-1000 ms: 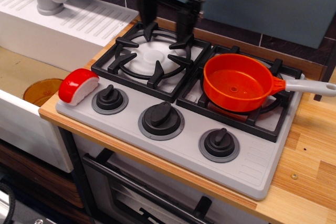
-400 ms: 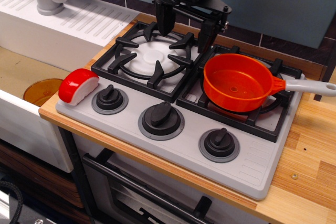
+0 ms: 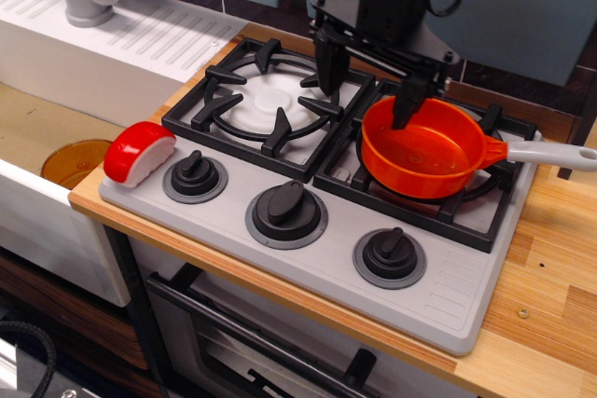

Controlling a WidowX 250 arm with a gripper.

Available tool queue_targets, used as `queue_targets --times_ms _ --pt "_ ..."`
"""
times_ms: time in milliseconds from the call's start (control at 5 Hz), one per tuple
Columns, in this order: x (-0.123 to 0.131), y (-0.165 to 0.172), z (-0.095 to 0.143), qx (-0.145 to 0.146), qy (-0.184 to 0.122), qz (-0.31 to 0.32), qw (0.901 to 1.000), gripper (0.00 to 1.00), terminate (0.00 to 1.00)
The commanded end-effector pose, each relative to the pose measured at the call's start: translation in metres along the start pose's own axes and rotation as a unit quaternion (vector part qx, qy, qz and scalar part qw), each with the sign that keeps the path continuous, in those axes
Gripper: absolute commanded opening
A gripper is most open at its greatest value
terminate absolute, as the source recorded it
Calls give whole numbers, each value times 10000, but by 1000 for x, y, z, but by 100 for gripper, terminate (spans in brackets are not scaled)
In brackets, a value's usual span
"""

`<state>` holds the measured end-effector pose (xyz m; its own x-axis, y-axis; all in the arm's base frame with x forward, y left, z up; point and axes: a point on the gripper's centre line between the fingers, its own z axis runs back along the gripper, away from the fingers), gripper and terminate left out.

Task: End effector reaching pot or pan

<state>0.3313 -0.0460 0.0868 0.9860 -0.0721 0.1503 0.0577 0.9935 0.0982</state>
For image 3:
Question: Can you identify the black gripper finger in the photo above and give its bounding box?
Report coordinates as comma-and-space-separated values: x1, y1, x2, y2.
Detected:
313, 31, 350, 95
392, 75, 432, 130

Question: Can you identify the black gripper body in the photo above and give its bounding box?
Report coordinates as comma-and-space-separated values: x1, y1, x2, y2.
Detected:
312, 0, 459, 90

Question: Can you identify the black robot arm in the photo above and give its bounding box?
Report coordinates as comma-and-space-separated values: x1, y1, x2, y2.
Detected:
312, 0, 462, 130

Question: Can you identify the black left burner grate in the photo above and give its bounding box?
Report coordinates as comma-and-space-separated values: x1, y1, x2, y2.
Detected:
162, 38, 374, 182

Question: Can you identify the black burner grate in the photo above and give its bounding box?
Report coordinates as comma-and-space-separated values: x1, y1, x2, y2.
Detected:
313, 79, 536, 253
162, 38, 374, 182

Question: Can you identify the black right burner grate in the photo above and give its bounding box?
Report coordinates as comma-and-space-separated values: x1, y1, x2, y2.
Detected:
313, 79, 536, 253

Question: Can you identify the black middle stove knob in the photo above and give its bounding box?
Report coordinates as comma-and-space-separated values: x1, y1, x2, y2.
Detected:
245, 180, 328, 251

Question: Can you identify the black stove knob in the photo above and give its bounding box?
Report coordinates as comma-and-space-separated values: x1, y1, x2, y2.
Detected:
353, 227, 426, 290
162, 150, 229, 204
245, 180, 328, 251

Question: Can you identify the black right stove knob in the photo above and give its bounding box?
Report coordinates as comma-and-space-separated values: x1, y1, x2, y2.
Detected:
353, 227, 426, 290

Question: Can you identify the grey toy stove top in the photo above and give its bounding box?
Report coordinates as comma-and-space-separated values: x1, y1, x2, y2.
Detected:
97, 38, 545, 356

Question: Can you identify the black left stove knob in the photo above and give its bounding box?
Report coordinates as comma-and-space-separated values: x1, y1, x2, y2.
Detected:
162, 150, 229, 204

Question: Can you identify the red and white toy sushi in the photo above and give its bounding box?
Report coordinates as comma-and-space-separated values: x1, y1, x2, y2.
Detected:
104, 121, 176, 188

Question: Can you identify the white toy sink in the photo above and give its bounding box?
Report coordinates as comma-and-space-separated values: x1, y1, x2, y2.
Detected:
1, 0, 244, 307

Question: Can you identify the amber plastic sink drain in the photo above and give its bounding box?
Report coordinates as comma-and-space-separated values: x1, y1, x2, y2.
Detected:
41, 139, 112, 190

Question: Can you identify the toy oven door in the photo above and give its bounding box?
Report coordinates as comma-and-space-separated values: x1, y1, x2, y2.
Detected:
146, 264, 469, 397

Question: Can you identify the orange pot with grey handle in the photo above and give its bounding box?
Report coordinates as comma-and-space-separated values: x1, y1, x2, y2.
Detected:
360, 97, 596, 199

